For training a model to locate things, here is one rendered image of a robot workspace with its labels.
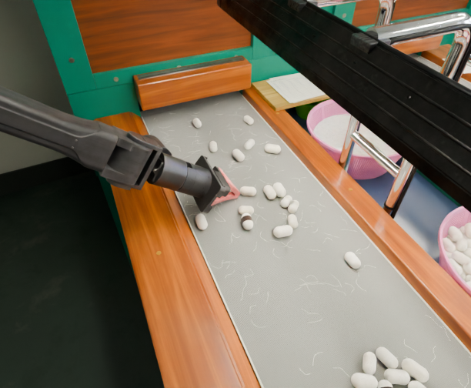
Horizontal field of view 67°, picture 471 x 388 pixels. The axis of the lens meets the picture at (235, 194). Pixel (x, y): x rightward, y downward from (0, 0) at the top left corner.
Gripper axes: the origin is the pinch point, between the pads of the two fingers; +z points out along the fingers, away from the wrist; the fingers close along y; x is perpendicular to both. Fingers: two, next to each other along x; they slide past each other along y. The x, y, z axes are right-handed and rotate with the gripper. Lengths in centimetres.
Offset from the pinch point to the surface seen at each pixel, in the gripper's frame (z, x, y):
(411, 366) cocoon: 5.4, -6.3, -41.0
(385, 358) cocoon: 3.8, -4.5, -38.6
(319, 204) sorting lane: 12.4, -8.8, -8.6
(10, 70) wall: -27, 45, 119
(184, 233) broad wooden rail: -10.4, 7.8, -6.1
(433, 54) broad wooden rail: 67, -56, 33
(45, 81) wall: -14, 44, 119
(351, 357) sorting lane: 2.1, -1.0, -36.3
